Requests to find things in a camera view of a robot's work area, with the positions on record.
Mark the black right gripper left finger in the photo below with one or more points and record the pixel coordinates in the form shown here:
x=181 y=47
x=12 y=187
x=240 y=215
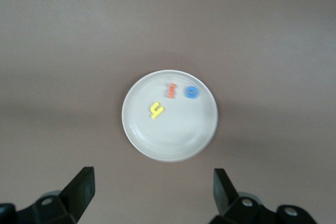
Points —
x=81 y=195

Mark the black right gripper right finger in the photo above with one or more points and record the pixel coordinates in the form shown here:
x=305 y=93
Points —
x=223 y=195

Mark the yellow foam letter h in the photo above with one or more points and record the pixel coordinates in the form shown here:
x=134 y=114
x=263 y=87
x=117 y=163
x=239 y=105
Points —
x=157 y=111

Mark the blue foam letter o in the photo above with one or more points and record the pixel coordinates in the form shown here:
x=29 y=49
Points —
x=188 y=93

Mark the orange foam letter t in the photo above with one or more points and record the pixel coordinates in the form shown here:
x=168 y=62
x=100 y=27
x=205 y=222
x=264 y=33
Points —
x=171 y=91

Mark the beige plate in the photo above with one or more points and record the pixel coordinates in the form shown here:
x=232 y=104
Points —
x=170 y=129

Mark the brown paper table cover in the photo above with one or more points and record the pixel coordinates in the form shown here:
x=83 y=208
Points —
x=168 y=24

